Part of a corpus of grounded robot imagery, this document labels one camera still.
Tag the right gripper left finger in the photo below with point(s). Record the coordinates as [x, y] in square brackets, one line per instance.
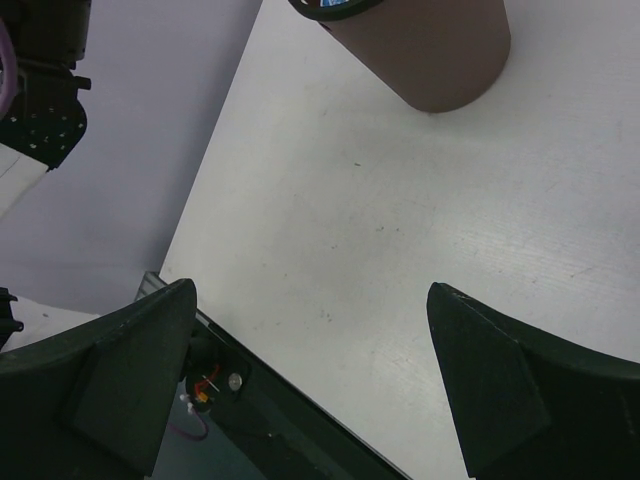
[93, 402]

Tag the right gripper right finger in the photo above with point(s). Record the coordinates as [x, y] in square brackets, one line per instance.
[527, 404]

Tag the blue label plastic bottle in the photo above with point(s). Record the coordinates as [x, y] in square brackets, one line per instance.
[331, 3]

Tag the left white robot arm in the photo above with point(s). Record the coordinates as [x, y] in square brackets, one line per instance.
[42, 119]

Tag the brown plastic waste bin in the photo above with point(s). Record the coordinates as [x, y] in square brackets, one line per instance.
[436, 55]

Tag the aluminium frame rail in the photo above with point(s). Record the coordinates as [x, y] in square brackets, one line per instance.
[151, 282]

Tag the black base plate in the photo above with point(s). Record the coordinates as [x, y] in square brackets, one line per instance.
[284, 433]

